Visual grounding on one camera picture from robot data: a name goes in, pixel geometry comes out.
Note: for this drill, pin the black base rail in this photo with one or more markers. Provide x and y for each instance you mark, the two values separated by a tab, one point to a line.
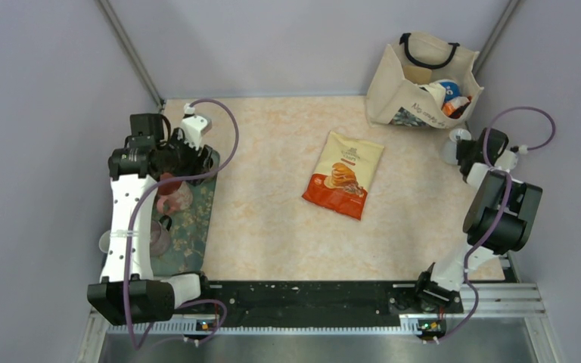
304	304

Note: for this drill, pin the light blue white mug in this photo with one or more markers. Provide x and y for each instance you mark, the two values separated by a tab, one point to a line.
448	151

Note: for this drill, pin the orange chips bag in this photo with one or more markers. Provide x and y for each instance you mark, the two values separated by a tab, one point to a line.
343	174

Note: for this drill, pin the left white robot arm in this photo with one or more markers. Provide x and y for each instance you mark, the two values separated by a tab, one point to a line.
127	288

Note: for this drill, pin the cream white mug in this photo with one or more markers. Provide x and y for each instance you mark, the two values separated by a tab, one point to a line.
104	242

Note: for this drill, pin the teal floral placemat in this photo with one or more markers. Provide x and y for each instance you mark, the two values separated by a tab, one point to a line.
189	232

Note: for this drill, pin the blue white package in bag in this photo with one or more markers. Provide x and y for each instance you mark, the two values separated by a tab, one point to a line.
452	89

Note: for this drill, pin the large pink mug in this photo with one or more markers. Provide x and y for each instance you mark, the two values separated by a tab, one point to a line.
173	197

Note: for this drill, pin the lilac mug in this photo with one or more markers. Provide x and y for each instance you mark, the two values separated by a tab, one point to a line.
160	240

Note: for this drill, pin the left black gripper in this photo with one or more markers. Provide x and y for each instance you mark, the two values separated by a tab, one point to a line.
204	159

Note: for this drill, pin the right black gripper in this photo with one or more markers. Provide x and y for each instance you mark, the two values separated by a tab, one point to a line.
462	147

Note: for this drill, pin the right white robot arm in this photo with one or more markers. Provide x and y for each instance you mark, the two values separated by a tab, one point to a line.
499	220

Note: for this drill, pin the beige canvas tote bag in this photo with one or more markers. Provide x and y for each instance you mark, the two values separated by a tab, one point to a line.
402	92

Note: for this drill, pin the orange snack packet in bag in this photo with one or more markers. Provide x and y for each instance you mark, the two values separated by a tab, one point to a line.
454	108

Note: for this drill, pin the metal corner frame rail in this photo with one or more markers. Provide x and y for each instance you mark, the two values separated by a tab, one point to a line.
129	50

